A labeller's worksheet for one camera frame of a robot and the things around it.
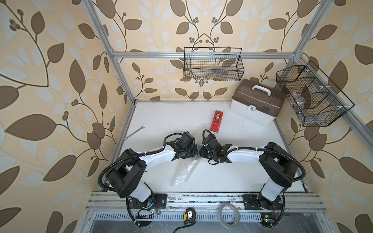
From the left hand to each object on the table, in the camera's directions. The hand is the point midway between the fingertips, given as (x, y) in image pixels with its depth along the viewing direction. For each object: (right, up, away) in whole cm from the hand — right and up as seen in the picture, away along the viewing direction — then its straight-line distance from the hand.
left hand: (196, 150), depth 87 cm
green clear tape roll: (+15, +20, +15) cm, 29 cm away
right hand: (+2, -2, +4) cm, 5 cm away
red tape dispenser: (+15, +17, +15) cm, 27 cm away
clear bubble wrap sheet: (-8, -9, -6) cm, 13 cm away
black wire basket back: (+13, +57, +12) cm, 59 cm away
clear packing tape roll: (+19, -27, -19) cm, 38 cm away
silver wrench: (-39, +12, +18) cm, 45 cm away
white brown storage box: (+40, +30, +7) cm, 50 cm away
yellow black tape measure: (-4, -27, -19) cm, 33 cm away
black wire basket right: (+61, +28, -14) cm, 68 cm away
